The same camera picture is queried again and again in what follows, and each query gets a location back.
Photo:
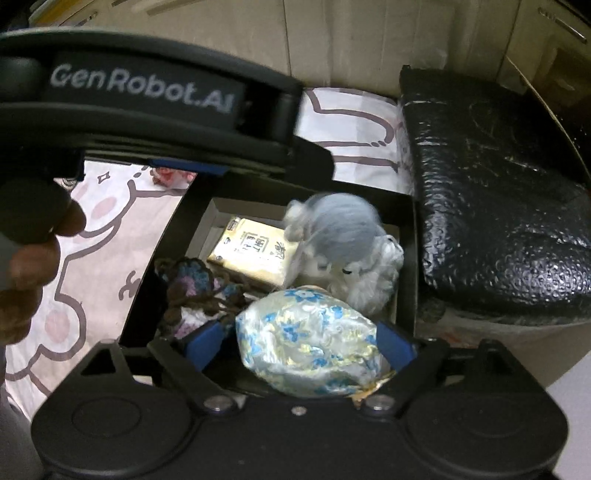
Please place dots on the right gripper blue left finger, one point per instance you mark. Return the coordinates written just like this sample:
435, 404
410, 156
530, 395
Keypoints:
203, 344

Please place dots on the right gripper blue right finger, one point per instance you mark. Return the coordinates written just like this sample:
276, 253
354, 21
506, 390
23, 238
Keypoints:
396, 346

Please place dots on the dark brown crochet bundle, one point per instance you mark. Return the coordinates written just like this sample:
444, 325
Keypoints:
196, 296

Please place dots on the blue floral silk pouch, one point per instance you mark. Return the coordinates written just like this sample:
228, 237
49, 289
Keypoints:
305, 343

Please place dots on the yellow tissue pack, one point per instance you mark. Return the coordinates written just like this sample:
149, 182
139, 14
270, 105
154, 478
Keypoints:
256, 250

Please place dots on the pink white crochet doll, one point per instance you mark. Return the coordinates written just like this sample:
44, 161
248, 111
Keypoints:
171, 178

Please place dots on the grey crochet mouse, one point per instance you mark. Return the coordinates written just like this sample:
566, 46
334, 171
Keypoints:
331, 229

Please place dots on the black gift box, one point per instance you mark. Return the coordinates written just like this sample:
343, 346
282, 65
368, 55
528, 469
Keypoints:
269, 289

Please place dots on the white yarn pom-pom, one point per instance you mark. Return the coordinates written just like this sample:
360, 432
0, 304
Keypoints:
368, 285

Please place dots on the person's left hand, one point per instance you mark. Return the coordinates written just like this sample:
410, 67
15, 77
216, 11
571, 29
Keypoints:
31, 268

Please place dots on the cartoon bear bed sheet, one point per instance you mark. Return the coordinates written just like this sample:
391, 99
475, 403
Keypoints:
126, 212

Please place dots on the cream cabinet front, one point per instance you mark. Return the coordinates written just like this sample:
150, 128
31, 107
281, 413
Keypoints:
365, 44

